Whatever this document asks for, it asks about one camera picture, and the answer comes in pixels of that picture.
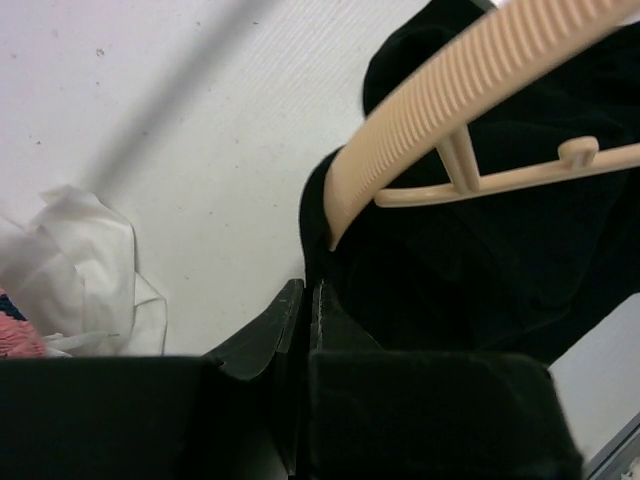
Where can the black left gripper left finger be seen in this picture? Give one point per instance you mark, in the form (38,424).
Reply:
(247,354)

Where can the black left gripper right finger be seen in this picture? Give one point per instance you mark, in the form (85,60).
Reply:
(332,329)

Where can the black t shirt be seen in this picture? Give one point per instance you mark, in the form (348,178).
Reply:
(528,271)

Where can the beige plastic hanger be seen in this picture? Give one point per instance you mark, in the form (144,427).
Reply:
(415,148)

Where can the white garment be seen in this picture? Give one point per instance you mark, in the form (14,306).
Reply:
(71,272)

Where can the pink patterned garment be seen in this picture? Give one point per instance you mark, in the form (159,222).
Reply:
(18,337)

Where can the white metal clothes rack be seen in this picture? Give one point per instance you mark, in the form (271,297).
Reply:
(201,58)

